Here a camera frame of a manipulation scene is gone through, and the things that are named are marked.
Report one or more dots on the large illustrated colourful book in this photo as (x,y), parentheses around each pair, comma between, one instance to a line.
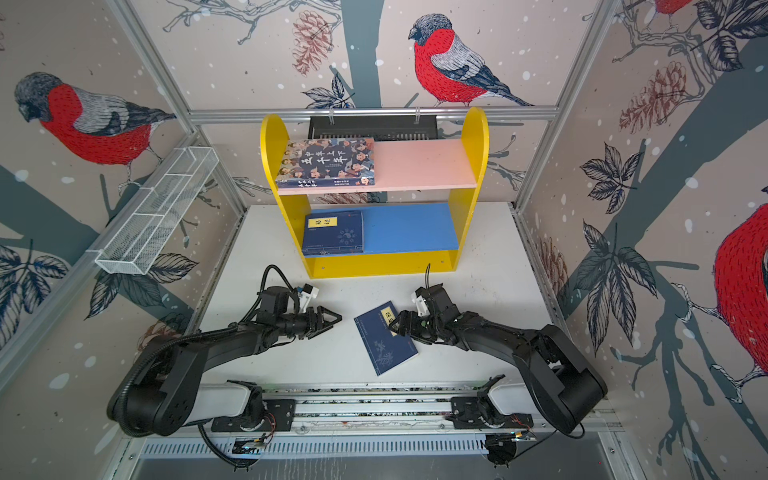
(336,162)

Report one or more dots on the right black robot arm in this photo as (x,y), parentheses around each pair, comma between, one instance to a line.
(563,385)

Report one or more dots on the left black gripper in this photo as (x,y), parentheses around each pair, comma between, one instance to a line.
(312,329)

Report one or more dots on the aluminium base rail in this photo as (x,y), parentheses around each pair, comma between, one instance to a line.
(358,421)

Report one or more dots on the yellow pink blue shelf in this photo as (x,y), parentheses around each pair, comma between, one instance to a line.
(407,238)

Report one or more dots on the white wire mesh basket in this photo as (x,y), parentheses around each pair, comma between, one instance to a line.
(162,204)

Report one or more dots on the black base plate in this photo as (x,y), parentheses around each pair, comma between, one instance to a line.
(276,415)
(473,413)

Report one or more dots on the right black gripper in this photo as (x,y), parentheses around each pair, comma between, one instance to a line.
(413,328)

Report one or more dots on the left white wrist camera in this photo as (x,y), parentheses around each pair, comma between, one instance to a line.
(307,294)

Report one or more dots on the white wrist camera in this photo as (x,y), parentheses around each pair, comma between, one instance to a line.
(421,305)
(307,294)

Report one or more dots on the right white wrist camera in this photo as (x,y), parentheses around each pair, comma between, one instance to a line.
(421,305)

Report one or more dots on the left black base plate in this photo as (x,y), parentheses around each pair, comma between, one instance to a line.
(276,415)

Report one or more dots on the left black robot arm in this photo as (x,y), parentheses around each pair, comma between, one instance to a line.
(163,391)

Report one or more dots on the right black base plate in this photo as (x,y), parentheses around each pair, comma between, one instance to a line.
(473,413)

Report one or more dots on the black vent panel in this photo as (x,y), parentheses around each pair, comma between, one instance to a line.
(380,128)

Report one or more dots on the blue book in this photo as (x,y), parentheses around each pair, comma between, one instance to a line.
(333,233)
(386,349)

